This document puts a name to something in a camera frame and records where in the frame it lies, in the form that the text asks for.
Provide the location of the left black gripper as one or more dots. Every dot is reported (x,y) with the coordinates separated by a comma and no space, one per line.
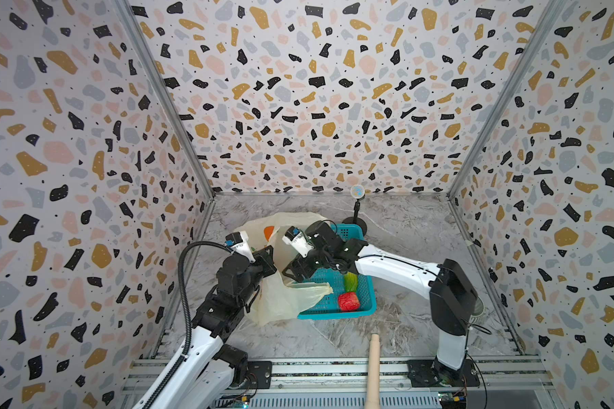
(265,260)

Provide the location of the green yellow mango toy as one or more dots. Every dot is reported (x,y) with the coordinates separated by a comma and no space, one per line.
(350,282)

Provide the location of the cream plastic bag orange print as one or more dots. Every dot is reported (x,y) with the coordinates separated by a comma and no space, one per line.
(281,298)

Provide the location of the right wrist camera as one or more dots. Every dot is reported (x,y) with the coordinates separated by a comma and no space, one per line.
(297,239)

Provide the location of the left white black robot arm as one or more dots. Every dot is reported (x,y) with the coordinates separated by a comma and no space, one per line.
(203,367)

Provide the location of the black stand round mirror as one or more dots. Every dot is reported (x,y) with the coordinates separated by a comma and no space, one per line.
(358,193)

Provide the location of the red strawberry toy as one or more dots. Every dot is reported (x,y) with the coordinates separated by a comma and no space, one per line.
(349,302)

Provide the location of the aluminium rail base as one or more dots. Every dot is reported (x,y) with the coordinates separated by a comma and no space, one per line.
(518,381)

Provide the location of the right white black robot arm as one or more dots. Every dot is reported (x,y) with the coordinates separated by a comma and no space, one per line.
(445,286)

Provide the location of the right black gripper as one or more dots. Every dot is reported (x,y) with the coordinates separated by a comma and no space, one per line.
(304,261)

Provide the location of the wooden stick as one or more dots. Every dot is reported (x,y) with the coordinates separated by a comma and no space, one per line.
(372,400)

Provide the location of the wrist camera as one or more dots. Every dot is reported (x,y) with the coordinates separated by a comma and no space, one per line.
(297,239)
(238,242)

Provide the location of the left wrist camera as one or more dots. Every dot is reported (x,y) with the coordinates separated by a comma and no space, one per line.
(238,242)

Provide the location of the teal plastic basket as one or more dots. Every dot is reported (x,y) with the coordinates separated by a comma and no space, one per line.
(328,309)

